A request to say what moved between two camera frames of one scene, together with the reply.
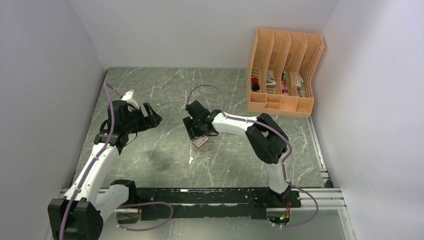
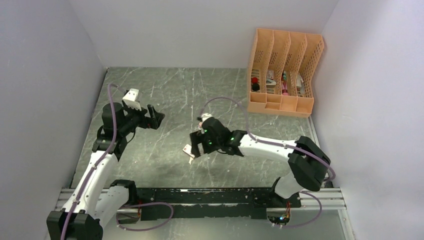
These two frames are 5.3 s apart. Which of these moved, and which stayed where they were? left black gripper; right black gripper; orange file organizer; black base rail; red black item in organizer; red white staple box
Moved: right black gripper; red white staple box
Stayed: black base rail; left black gripper; red black item in organizer; orange file organizer
